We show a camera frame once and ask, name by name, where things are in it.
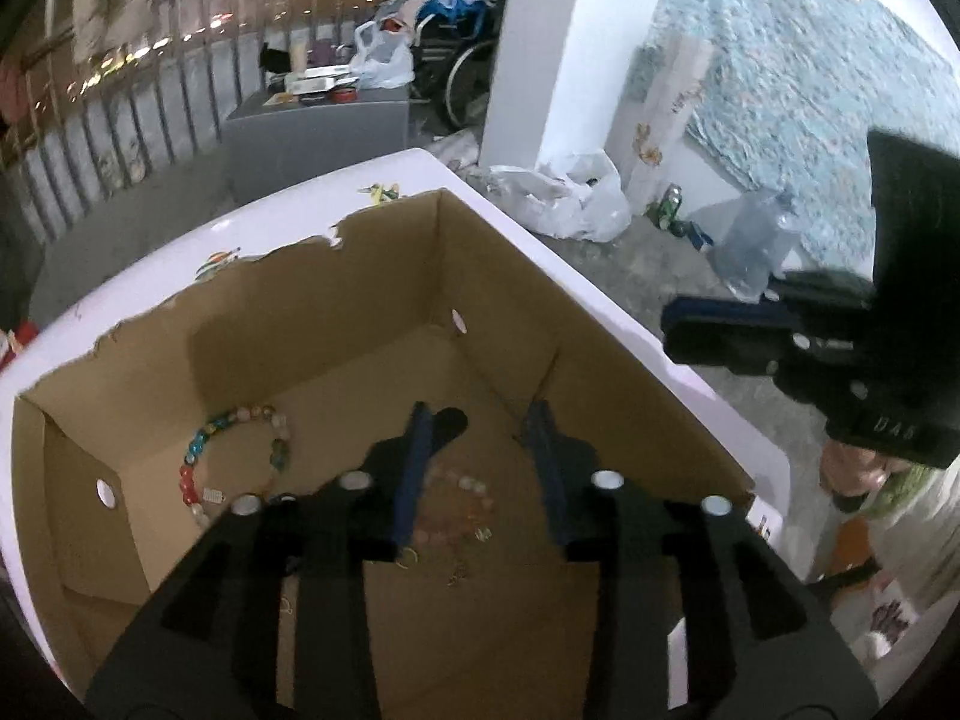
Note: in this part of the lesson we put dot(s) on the red tape roll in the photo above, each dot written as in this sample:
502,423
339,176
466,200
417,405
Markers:
345,96

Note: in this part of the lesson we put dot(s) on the metal balcony railing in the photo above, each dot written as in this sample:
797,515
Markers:
112,127

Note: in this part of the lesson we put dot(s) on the clear plastic bottle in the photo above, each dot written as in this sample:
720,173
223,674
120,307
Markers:
750,240

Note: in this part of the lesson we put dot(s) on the white flat box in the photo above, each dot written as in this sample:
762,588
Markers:
319,81

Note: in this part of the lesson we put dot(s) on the large cardboard box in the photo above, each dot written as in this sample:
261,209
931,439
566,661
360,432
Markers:
337,360

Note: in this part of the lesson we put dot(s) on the purple cup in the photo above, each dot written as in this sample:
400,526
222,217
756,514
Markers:
321,54

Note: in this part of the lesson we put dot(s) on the yellow green ornament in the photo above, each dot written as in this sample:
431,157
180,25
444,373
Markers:
382,193

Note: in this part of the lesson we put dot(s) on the green can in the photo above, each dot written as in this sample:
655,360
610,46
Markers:
664,206

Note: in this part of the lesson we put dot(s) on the large white plastic bag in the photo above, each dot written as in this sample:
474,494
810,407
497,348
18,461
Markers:
577,202

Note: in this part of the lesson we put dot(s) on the white printed board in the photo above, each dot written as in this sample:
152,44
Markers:
660,127

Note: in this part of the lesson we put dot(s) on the wheelchair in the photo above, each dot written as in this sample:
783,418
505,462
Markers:
465,82

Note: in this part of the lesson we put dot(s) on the person's right hand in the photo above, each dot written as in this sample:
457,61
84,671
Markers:
851,469

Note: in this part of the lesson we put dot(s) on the grey cabinet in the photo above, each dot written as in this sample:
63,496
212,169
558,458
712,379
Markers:
315,142

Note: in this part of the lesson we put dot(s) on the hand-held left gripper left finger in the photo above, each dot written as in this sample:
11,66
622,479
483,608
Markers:
416,480

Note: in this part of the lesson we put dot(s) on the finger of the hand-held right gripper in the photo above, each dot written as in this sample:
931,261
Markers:
712,345
720,309

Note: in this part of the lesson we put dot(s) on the beige hanging jacket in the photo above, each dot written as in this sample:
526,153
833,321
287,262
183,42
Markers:
105,0

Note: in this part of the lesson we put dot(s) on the blue patterned blanket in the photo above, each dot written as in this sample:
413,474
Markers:
787,52

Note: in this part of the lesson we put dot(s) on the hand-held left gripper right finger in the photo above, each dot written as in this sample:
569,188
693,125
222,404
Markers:
547,480

